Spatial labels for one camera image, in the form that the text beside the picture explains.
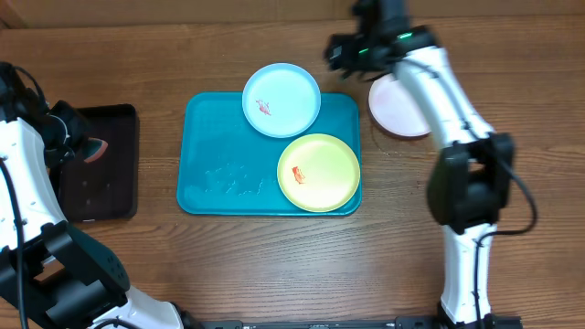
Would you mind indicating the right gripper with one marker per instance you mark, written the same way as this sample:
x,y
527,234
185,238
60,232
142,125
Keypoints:
x,y
343,54

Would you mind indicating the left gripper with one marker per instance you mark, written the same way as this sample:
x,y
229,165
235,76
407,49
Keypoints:
x,y
65,109

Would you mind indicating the white plate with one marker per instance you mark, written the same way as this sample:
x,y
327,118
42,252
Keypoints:
x,y
394,109

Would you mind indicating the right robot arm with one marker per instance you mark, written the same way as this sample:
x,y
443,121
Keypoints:
x,y
470,183

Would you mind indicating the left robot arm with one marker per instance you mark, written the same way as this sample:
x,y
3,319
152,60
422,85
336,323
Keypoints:
x,y
56,275

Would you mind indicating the black rectangular tray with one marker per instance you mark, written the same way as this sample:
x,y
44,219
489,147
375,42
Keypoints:
x,y
105,188

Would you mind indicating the teal plastic tray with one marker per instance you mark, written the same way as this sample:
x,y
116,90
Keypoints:
x,y
228,168

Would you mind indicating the light blue plate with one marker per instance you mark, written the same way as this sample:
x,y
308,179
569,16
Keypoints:
x,y
281,100

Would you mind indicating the yellow-green plate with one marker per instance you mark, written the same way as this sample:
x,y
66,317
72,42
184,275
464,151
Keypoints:
x,y
318,173

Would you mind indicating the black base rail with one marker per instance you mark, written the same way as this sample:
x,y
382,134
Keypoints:
x,y
401,322

